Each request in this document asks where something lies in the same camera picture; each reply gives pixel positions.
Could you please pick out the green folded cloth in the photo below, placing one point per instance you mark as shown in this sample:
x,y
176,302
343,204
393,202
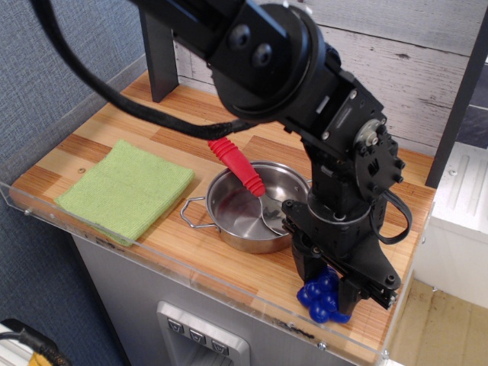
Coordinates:
x,y
126,192

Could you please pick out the blue toy grape bunch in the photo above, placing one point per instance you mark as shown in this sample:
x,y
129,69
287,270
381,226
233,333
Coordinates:
x,y
320,297

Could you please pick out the silver dispenser button panel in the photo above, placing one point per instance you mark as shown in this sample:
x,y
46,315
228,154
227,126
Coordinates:
x,y
190,340

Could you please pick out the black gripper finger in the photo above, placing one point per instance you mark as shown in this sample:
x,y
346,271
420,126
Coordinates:
x,y
309,263
350,292

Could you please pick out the yellow object at corner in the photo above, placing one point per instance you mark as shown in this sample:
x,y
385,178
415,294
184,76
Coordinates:
x,y
42,359

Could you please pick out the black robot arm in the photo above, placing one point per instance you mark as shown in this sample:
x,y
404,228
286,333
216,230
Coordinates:
x,y
271,63

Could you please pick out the grey toy fridge cabinet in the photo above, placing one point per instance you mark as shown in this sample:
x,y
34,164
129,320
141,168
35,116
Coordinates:
x,y
131,290

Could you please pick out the red handled metal spoon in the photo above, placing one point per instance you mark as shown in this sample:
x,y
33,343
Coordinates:
x,y
231,156

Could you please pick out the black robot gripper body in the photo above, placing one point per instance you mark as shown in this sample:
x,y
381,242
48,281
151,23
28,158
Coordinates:
x,y
351,246

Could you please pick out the white ridged side unit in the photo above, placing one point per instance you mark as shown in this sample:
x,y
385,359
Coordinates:
x,y
452,255

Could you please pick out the small steel pot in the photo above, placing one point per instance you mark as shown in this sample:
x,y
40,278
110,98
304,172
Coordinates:
x,y
236,213

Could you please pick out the dark left frame post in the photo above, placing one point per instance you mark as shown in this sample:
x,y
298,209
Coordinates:
x,y
160,56

